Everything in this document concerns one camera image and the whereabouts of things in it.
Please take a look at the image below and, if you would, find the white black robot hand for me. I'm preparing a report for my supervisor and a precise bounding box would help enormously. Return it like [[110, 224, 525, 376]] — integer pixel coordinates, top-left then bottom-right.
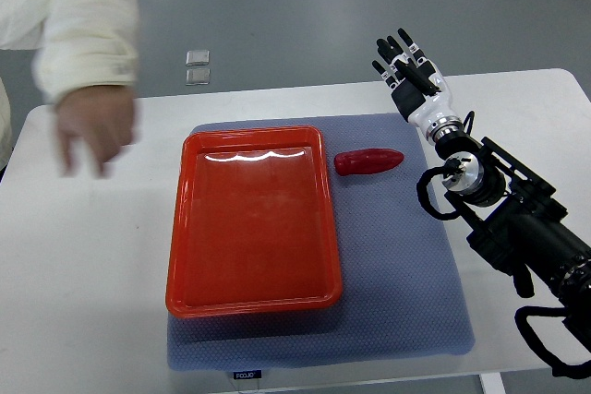
[[371, 28, 462, 137]]

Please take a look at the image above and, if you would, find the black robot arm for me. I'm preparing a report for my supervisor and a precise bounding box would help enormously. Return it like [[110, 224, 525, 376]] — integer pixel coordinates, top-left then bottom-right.
[[372, 30, 590, 348]]

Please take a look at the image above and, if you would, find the white sleeved forearm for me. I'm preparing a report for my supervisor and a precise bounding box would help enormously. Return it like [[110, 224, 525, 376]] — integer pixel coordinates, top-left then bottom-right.
[[1, 0, 139, 103]]

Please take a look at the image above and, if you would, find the red pepper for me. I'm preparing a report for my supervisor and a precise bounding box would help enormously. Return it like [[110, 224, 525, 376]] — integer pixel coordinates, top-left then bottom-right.
[[333, 149, 404, 176]]

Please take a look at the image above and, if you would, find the red plastic tray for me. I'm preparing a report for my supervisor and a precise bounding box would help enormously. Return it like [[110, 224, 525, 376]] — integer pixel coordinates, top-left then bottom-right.
[[165, 125, 343, 319]]

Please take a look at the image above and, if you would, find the person's bare hand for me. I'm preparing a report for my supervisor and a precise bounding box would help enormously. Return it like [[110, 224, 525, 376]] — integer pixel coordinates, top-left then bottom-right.
[[54, 85, 136, 176]]

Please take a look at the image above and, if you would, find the upper silver floor plate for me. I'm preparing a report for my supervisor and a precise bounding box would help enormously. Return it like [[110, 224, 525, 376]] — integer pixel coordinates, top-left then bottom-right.
[[186, 49, 210, 66]]

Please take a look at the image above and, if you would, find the grey-blue mesh mat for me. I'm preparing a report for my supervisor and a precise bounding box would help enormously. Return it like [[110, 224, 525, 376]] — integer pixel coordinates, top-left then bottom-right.
[[167, 113, 474, 372]]

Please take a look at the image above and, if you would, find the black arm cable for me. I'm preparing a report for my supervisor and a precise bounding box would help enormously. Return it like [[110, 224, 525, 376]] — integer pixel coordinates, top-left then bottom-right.
[[513, 304, 591, 380]]

